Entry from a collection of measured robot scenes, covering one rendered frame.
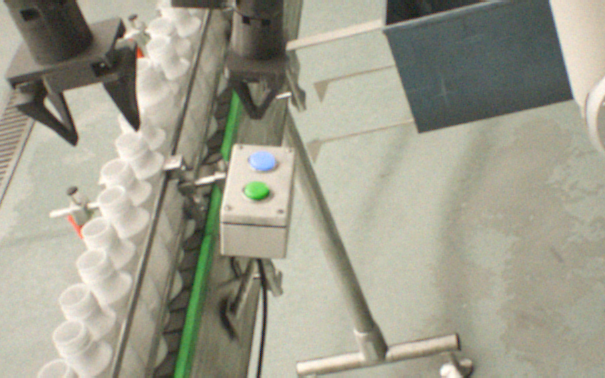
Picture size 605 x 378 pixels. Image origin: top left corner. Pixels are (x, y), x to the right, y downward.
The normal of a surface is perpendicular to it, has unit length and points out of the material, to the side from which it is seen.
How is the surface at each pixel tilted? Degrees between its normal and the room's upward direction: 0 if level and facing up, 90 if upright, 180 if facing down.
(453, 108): 90
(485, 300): 0
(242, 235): 90
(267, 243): 90
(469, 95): 90
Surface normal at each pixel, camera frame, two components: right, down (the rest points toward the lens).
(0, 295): -0.32, -0.76
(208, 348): 0.95, -0.21
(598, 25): -0.09, 0.76
